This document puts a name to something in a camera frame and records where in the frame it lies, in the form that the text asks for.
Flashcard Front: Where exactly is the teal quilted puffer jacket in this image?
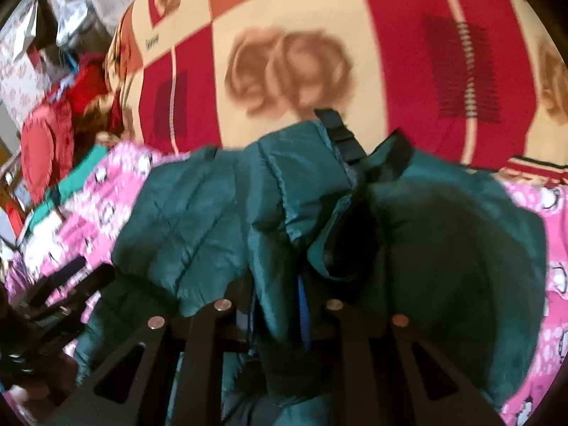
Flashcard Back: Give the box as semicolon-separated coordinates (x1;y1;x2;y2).
74;110;547;425

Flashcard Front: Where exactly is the red clothes pile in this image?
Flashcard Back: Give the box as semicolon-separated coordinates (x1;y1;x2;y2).
64;53;124;159

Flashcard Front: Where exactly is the pink penguin bed sheet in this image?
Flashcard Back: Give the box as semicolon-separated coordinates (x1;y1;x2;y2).
6;141;567;425

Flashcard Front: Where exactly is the teal green folded garment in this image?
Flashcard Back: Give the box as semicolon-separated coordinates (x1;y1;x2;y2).
28;145;109;232

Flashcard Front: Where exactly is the red ruffled heart pillow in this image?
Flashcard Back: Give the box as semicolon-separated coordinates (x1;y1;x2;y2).
21;100;74;205

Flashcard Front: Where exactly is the red cream rose blanket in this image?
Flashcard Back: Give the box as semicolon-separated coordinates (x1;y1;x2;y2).
106;0;567;184

